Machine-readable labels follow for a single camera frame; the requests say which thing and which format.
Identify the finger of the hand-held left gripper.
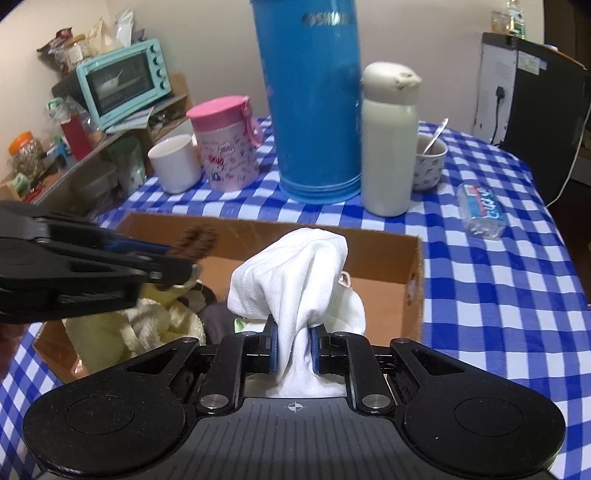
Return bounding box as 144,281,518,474
0,240,195,324
0,200,171,257

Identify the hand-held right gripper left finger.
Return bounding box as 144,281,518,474
122,315,281,414

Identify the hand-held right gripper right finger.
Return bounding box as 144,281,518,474
309,324,467,414

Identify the dark grey face mask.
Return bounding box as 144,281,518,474
198,286,236,346

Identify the white sock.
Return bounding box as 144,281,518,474
227,227,366,398

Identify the yellow towel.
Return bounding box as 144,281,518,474
62,274,207,376

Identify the brown cardboard box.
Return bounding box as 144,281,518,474
32,212,424,384

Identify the brown hair scrunchie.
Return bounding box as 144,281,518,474
168,225,219,261

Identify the orange lid jar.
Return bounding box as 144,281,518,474
8,131,47,178

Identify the green white package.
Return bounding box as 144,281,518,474
107,136,147,195

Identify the red box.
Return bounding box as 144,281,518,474
60,113,95,160

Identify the white mug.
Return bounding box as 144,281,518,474
148,134,202,195

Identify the stack of papers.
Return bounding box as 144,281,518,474
108,107,155,134

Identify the teal toaster oven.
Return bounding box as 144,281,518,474
76,38,172,132

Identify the pink lidded cup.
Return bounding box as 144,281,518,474
186,95,266,192

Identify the blue checked tablecloth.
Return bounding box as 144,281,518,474
0,115,591,478

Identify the wooden shelf unit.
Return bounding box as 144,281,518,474
0,71,195,217

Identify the pile of snack bags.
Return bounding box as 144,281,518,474
37,9,139,75

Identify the white insulated bottle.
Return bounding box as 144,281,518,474
360,61,423,217

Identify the small patterned cup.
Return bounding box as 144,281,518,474
412,134,450,192

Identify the clear blue tissue packet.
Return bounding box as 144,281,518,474
457,183,506,240

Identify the blue thermos flask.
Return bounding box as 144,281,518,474
249,0,363,204

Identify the metal spoon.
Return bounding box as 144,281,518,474
422,117,450,155

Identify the black plug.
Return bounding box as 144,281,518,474
492,85,509,144

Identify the black refrigerator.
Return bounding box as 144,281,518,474
473,31,591,206

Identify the clear bottle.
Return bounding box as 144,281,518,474
492,0,527,40

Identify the white power cable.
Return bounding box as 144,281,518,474
547,134,587,208

